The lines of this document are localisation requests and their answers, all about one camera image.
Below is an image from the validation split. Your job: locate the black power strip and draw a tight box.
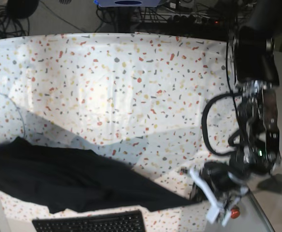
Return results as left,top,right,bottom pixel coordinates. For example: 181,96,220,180
167,14,225,26

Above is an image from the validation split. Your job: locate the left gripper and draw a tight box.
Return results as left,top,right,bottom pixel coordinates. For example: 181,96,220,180
189,161,250,226

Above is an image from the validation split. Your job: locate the black t-shirt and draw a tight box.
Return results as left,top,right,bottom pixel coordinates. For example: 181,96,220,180
0,137,193,214

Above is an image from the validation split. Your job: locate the black computer keyboard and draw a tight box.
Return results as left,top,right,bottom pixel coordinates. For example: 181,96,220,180
32,210,146,232

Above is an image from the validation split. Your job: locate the white coiled cable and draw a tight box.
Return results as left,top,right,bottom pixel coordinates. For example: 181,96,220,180
0,91,27,138

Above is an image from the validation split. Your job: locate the black round floor object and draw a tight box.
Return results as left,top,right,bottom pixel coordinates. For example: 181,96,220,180
6,0,39,19

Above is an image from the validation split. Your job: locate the clear plastic bottle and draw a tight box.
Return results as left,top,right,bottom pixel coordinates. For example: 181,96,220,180
229,204,240,219

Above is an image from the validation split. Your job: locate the frosted glass panel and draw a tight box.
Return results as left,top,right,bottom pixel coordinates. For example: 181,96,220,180
240,191,275,232

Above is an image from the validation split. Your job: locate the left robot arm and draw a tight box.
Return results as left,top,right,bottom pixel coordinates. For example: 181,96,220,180
189,0,282,226

